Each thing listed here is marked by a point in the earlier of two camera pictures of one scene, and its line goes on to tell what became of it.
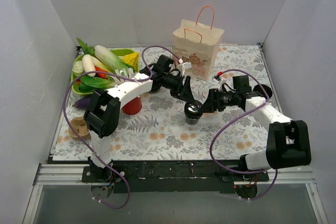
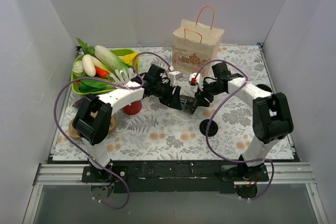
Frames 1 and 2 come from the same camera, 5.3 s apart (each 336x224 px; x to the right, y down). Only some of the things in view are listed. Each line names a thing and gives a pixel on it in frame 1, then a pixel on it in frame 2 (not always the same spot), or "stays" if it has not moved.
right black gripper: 212,100 → 202,92
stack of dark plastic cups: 268,91 stays
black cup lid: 193,110 → 213,127
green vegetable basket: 98,71 stays
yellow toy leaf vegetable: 132,59 stays
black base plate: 172,177 stays
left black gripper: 182,87 → 170,94
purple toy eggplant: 82,103 stays
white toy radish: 87,63 stays
